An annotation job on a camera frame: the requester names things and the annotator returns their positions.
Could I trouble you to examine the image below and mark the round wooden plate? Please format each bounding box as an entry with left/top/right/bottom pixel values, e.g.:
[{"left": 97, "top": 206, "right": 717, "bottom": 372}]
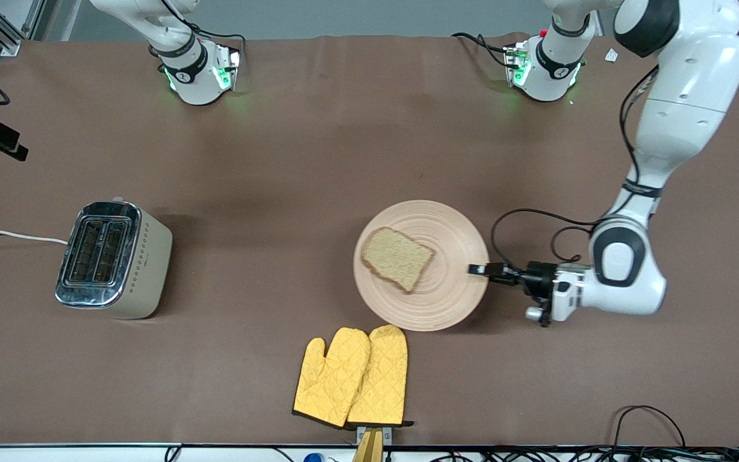
[{"left": 353, "top": 200, "right": 490, "bottom": 332}]

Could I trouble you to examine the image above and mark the brown bread slice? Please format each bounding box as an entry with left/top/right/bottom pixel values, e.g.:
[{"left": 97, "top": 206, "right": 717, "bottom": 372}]
[{"left": 361, "top": 227, "right": 436, "bottom": 295}]

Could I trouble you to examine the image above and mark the black cable bundle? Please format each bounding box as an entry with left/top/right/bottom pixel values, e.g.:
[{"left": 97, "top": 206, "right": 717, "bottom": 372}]
[{"left": 434, "top": 447, "right": 739, "bottom": 462}]

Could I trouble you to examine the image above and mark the grey metal bracket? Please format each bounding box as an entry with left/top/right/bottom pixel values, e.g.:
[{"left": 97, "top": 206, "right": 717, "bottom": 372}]
[{"left": 357, "top": 425, "right": 393, "bottom": 445}]

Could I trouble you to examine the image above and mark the black arm base cable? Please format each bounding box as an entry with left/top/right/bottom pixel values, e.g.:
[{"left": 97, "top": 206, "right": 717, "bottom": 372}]
[
  {"left": 190, "top": 24, "right": 246, "bottom": 46},
  {"left": 452, "top": 32, "right": 513, "bottom": 68}
]

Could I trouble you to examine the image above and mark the silver beige two-slot toaster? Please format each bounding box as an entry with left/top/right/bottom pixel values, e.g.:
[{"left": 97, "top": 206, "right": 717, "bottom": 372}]
[{"left": 55, "top": 198, "right": 173, "bottom": 320}]

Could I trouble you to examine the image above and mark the black looped cable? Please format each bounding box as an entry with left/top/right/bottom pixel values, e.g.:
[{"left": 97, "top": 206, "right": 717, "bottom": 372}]
[{"left": 610, "top": 406, "right": 688, "bottom": 450}]

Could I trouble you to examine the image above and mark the white toaster power cord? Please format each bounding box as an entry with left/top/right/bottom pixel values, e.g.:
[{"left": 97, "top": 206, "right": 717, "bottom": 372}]
[{"left": 0, "top": 230, "right": 69, "bottom": 246}]

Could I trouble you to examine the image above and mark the brown table cover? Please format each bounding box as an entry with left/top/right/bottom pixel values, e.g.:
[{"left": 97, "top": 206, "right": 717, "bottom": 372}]
[{"left": 0, "top": 32, "right": 739, "bottom": 448}]

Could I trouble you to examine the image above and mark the aluminium frame profile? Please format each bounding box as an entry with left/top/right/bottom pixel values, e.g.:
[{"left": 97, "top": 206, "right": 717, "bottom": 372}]
[{"left": 0, "top": 0, "right": 46, "bottom": 55}]

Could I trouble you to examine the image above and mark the yellow quilted oven mitt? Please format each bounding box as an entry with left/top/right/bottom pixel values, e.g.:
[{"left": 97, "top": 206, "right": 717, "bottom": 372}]
[
  {"left": 347, "top": 324, "right": 414, "bottom": 429},
  {"left": 293, "top": 327, "right": 371, "bottom": 429}
]

